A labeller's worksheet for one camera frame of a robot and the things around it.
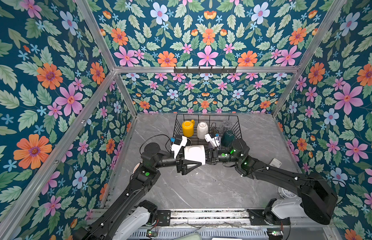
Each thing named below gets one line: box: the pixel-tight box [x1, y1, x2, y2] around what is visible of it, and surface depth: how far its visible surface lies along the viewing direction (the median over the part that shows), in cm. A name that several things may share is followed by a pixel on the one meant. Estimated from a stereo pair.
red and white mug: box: [184, 145, 206, 165], surface depth 58 cm
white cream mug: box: [196, 121, 209, 140], surface depth 98 cm
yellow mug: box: [182, 119, 195, 138], surface depth 101 cm
